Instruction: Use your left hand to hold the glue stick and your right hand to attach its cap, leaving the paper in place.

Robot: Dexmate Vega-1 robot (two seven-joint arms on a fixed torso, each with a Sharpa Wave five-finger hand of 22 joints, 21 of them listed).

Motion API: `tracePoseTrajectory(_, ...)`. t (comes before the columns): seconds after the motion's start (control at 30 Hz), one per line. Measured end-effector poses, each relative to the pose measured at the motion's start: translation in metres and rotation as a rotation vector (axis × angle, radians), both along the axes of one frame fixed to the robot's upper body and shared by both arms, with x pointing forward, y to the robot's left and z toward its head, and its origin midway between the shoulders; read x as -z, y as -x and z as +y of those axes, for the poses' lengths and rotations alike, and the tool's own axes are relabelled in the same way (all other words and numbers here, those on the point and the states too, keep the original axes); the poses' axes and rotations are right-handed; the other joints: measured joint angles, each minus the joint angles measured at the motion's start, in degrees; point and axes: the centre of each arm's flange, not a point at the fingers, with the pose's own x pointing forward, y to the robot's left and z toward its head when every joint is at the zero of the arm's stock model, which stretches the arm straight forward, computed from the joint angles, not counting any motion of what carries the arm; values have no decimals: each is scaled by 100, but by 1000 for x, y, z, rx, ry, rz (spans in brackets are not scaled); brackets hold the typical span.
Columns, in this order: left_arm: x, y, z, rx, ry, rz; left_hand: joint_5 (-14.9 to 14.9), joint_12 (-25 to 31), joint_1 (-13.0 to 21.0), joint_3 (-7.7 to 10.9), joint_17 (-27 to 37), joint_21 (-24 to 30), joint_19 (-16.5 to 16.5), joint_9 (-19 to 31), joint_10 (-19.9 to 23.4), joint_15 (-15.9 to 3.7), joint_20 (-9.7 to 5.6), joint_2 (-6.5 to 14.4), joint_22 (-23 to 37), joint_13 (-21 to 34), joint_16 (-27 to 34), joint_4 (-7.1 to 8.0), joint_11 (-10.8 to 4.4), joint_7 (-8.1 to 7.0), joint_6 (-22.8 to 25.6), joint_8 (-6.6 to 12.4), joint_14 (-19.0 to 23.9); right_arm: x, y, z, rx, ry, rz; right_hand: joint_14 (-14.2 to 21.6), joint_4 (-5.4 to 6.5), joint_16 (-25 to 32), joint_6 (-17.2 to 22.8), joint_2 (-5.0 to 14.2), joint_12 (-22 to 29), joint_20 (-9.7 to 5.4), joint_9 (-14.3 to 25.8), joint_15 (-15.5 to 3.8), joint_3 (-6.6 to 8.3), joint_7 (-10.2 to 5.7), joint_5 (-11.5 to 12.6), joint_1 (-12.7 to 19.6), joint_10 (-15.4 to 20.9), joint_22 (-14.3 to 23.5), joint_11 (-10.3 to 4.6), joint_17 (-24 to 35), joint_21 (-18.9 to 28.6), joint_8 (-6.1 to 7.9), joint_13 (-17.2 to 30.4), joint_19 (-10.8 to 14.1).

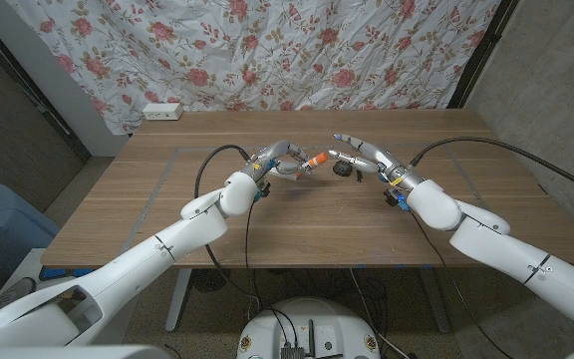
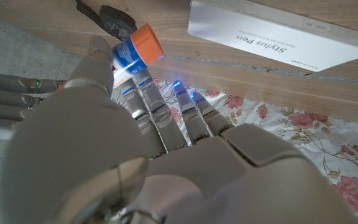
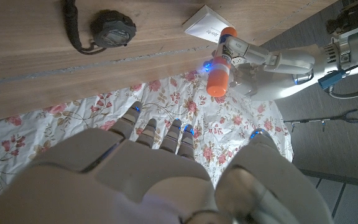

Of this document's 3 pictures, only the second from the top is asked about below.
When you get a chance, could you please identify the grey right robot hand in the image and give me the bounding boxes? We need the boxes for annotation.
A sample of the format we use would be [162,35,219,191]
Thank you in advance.
[0,71,68,141]

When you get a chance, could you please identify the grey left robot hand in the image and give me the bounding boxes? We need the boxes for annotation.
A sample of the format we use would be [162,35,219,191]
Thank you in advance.
[0,35,358,224]

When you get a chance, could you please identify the orange blue white glue stick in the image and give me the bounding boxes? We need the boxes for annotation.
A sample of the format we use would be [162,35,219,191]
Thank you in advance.
[111,37,149,91]

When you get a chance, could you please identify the orange glue stick cap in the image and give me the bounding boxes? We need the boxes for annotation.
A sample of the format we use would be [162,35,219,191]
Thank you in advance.
[130,22,165,67]

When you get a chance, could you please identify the floral backdrop cloth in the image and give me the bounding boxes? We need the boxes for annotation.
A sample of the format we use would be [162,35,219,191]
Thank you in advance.
[110,77,358,224]

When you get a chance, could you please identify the flat white cardboard box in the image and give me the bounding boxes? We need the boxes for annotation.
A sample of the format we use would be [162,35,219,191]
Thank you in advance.
[187,0,358,73]

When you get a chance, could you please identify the black round case with strap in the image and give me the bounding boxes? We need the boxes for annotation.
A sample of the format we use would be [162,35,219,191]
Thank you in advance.
[75,0,138,41]

